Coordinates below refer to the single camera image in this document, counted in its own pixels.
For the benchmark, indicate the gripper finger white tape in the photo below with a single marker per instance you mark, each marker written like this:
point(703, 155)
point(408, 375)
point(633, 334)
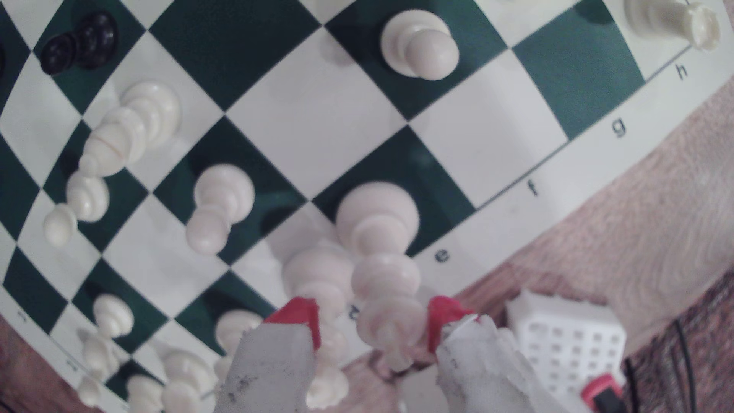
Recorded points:
point(269, 373)
point(481, 373)

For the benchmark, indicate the white chess bishop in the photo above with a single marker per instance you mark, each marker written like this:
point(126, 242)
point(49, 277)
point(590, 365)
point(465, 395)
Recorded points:
point(235, 330)
point(135, 123)

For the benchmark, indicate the white chess knight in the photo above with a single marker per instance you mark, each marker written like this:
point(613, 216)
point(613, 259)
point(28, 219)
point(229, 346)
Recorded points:
point(186, 370)

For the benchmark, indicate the white chess queen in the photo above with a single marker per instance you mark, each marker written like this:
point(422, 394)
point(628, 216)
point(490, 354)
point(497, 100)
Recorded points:
point(318, 275)

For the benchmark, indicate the white chess rook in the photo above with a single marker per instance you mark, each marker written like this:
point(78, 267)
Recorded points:
point(665, 17)
point(143, 396)

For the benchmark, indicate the white chess king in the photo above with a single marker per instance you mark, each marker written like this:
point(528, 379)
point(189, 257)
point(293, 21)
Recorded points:
point(378, 229)

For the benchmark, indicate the green white chess mat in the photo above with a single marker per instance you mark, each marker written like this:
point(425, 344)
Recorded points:
point(321, 114)

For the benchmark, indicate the white breadboard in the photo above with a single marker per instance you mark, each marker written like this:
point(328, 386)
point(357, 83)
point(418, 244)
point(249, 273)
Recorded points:
point(562, 338)

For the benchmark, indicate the red black clip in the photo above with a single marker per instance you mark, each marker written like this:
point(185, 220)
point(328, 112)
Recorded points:
point(602, 393)

